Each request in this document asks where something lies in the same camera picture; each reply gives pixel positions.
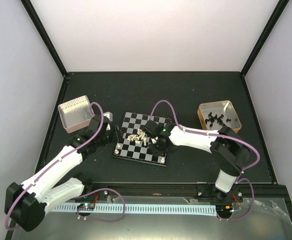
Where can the light blue slotted cable duct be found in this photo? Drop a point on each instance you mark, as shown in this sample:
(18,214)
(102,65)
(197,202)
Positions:
(150,209)

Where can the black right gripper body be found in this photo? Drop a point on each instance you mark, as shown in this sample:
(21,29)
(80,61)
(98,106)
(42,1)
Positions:
(159,149)

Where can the black frame post right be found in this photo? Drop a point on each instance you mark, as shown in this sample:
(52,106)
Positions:
(271,23)

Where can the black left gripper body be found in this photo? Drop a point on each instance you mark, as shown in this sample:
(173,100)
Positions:
(115,137)

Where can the black frame post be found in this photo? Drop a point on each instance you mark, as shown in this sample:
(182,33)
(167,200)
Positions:
(271,23)
(28,6)

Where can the gold metal tin tray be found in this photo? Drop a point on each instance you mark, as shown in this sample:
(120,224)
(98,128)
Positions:
(218,114)

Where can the pile of black chess pieces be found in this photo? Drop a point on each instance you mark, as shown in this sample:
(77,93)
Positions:
(216,119)

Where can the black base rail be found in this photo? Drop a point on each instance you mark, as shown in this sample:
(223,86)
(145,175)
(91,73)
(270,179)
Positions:
(206,191)

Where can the pile of white chess pieces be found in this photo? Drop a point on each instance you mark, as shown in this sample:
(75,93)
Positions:
(140,138)

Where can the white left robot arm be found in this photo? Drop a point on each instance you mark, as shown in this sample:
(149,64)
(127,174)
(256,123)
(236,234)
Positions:
(29,202)

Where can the black and white chessboard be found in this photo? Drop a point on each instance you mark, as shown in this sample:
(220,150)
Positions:
(136,152)

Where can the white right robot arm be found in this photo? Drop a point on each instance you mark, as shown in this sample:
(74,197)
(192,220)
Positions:
(225,146)

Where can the pink metal tin box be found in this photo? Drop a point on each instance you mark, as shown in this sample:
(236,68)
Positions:
(75,114)

